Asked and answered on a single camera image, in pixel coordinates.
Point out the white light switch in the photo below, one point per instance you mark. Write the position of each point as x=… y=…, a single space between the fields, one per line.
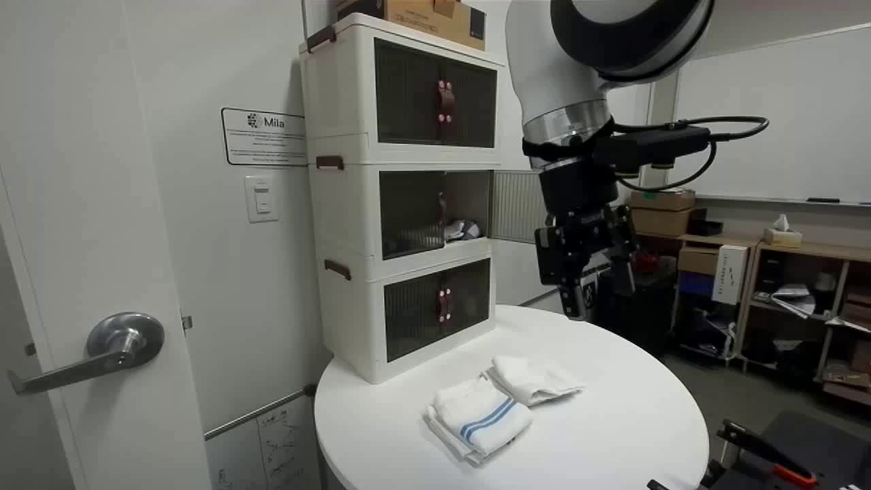
x=260 y=192

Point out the blue striped folded towel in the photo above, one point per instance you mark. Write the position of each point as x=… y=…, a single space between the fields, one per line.
x=476 y=421

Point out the wooden storage shelf unit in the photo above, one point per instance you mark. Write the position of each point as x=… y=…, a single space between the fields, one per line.
x=796 y=311

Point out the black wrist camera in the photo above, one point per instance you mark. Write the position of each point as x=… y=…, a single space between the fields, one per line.
x=638 y=147

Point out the silver door lever handle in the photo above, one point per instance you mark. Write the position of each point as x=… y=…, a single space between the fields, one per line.
x=117 y=340

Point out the wall notice sign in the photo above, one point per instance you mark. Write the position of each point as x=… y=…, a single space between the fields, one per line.
x=254 y=136

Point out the white door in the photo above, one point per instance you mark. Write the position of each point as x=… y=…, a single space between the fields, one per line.
x=85 y=233

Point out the white stacked shelf cabinet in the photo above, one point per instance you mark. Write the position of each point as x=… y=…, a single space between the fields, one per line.
x=401 y=158

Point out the cardboard boxes on shelf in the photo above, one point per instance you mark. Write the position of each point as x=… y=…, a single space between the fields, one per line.
x=662 y=214

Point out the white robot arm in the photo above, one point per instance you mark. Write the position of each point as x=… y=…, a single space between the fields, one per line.
x=563 y=57

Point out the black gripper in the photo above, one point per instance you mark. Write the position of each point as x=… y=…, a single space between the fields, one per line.
x=581 y=221

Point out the wall whiteboard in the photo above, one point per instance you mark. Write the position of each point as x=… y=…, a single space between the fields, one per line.
x=817 y=95

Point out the plain white folded towel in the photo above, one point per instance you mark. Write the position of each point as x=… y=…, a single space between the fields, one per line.
x=533 y=381

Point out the tissue box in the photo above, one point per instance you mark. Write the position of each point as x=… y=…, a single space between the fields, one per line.
x=782 y=233

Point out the shelf door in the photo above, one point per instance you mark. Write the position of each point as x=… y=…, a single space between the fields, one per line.
x=409 y=199

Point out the black and red tool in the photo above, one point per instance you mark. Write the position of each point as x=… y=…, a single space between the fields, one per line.
x=782 y=467

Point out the cardboard box on cabinet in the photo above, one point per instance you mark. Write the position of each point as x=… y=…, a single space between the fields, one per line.
x=453 y=19

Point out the items inside middle shelf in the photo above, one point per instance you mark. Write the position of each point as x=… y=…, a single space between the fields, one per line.
x=441 y=233

